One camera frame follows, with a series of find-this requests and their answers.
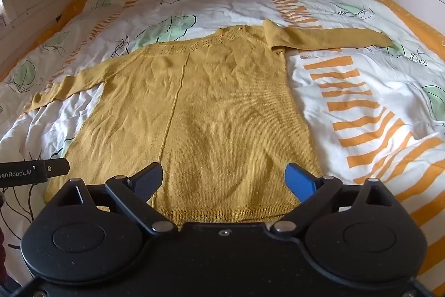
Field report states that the mustard yellow knit sweater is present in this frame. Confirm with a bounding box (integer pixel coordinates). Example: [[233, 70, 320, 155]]
[[24, 25, 393, 224]]

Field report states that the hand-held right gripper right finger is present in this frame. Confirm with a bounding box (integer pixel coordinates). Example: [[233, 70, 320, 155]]
[[270, 163, 404, 235]]

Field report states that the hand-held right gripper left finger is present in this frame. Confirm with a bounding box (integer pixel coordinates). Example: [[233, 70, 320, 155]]
[[44, 162, 179, 235]]

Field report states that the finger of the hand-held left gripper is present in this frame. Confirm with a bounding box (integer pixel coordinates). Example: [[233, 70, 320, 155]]
[[44, 158, 71, 177]]

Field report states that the white leaf-print duvet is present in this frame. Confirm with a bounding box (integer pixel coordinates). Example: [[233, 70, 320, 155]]
[[0, 0, 445, 294]]

